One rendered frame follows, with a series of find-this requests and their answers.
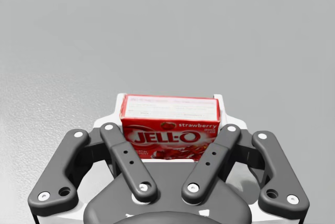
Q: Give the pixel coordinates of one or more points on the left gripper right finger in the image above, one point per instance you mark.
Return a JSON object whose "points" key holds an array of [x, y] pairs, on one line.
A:
{"points": [[282, 171]]}

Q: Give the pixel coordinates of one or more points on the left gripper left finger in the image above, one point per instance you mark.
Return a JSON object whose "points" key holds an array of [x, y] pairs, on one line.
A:
{"points": [[55, 171]]}

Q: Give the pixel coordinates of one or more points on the red and white carton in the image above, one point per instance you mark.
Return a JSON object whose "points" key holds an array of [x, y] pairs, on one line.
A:
{"points": [[170, 137]]}

